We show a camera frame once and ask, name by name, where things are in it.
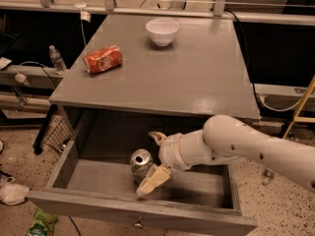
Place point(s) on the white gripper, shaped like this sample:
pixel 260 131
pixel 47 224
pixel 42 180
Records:
pixel 169 151

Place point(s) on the green white 7up can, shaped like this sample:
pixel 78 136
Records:
pixel 141 161

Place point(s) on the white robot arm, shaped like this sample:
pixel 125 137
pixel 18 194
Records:
pixel 222 140

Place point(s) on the open grey top drawer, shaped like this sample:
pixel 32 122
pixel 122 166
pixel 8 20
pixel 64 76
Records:
pixel 93 179

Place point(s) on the metal drawer knob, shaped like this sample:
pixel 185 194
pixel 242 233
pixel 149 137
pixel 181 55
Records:
pixel 138 223

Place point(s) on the crushed orange soda can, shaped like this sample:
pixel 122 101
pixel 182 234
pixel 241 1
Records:
pixel 103 59

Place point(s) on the grey wooden cabinet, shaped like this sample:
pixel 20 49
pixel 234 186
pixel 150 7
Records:
pixel 170 89

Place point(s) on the plastic bottle on floor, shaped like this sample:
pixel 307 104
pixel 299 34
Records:
pixel 267 176

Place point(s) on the white bowl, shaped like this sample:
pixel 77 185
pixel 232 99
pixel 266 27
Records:
pixel 162 31

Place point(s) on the green snack bag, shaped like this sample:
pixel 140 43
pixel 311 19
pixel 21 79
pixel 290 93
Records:
pixel 43 223

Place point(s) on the clear plastic water bottle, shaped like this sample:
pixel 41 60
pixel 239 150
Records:
pixel 57 60

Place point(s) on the white face mask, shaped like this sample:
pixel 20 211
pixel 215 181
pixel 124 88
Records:
pixel 12 193

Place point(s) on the white hanging tag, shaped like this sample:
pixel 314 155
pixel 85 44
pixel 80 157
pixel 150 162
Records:
pixel 86 16

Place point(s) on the grey side bench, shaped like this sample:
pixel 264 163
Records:
pixel 30 77

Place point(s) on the wire mesh basket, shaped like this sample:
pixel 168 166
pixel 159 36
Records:
pixel 59 137

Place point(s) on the yellow black cart frame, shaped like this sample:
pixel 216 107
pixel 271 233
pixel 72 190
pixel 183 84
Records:
pixel 296 118

